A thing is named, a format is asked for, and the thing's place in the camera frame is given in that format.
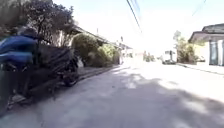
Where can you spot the green bushes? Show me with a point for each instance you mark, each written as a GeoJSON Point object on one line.
{"type": "Point", "coordinates": [93, 50]}

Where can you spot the low building with roof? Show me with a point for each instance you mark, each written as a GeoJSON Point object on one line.
{"type": "Point", "coordinates": [100, 40]}

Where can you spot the black motorcycle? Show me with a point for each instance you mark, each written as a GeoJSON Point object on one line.
{"type": "Point", "coordinates": [58, 65]}

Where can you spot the vehicle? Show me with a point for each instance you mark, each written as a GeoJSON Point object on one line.
{"type": "Point", "coordinates": [169, 58]}

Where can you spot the green tree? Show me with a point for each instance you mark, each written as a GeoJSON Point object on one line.
{"type": "Point", "coordinates": [184, 48]}

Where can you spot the large dark tree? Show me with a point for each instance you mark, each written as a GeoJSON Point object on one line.
{"type": "Point", "coordinates": [40, 16]}

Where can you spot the person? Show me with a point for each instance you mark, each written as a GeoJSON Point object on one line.
{"type": "Point", "coordinates": [15, 56]}

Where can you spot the beige building with blue door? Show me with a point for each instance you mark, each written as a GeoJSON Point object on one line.
{"type": "Point", "coordinates": [210, 43]}

